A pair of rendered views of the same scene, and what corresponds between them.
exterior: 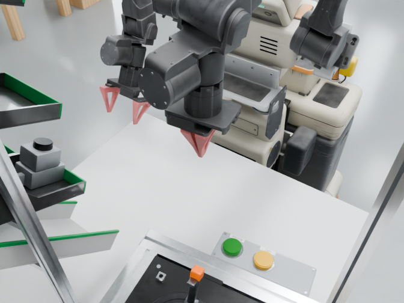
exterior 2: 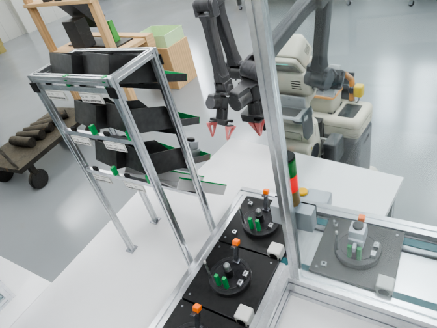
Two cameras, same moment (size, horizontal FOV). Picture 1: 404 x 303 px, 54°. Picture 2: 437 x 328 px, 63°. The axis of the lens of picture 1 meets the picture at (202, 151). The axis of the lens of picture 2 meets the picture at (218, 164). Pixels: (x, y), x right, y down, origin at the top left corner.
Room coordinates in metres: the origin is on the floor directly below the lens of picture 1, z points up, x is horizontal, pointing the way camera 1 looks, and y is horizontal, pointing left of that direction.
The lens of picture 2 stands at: (-0.62, -0.06, 1.95)
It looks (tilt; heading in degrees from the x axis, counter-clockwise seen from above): 36 degrees down; 13
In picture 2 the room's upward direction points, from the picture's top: 16 degrees counter-clockwise
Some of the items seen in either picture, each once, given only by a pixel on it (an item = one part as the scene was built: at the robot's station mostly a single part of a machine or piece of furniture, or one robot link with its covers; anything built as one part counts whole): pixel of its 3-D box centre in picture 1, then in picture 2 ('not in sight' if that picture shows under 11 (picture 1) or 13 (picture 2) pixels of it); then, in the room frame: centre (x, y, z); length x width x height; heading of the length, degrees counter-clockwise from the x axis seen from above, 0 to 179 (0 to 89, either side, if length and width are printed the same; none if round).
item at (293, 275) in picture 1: (261, 269); not in sight; (0.43, -0.13, 0.93); 0.21 x 0.07 x 0.06; 64
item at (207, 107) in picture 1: (203, 97); (255, 106); (0.48, 0.00, 1.35); 0.10 x 0.07 x 0.07; 64
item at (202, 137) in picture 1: (195, 131); (255, 123); (0.48, 0.01, 1.28); 0.07 x 0.07 x 0.09; 64
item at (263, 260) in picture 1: (263, 261); not in sight; (0.43, -0.13, 0.96); 0.04 x 0.04 x 0.02
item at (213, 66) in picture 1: (201, 61); (251, 91); (0.47, 0.00, 1.41); 0.07 x 0.06 x 0.07; 140
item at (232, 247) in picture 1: (232, 247); not in sight; (0.46, -0.06, 0.96); 0.04 x 0.04 x 0.02
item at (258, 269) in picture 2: not in sight; (227, 271); (0.06, 0.15, 1.01); 0.24 x 0.24 x 0.13; 64
